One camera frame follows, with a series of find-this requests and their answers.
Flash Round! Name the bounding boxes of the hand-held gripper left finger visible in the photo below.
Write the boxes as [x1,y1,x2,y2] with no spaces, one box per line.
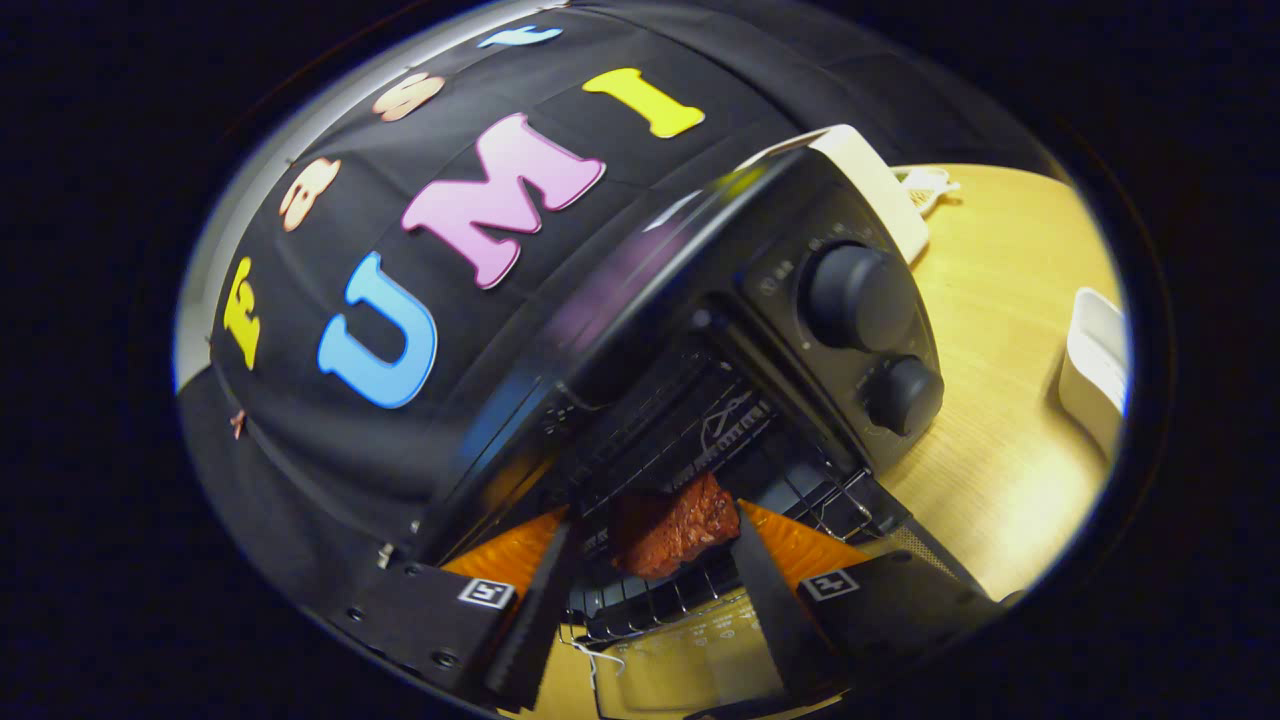
[345,505,581,711]

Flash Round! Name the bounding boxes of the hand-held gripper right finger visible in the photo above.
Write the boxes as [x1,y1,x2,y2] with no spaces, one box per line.
[735,498,1006,701]

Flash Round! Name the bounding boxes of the red meat slice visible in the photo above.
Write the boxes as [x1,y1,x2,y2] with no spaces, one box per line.
[610,472,743,581]

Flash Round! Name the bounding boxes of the black toaster oven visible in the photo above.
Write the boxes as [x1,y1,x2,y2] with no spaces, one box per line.
[415,145,946,720]

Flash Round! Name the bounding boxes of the white bread toaster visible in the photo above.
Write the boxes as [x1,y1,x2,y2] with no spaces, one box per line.
[735,123,931,266]

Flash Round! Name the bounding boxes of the black backdrop cloth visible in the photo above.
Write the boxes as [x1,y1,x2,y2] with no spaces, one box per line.
[178,0,1061,621]

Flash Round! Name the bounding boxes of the white plastic tray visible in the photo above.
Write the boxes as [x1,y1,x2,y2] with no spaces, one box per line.
[1058,287,1131,463]

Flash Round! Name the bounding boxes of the white divided dish of beans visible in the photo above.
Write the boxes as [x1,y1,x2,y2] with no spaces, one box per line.
[895,165,961,216]

